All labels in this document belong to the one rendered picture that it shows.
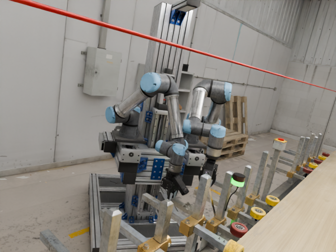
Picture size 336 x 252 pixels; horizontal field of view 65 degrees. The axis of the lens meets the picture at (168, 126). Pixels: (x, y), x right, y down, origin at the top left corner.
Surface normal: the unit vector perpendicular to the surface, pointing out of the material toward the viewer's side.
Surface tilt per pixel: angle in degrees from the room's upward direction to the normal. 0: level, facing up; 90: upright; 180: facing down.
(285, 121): 90
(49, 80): 90
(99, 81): 90
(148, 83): 85
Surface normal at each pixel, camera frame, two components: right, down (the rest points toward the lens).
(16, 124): 0.72, 0.28
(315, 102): -0.67, 0.04
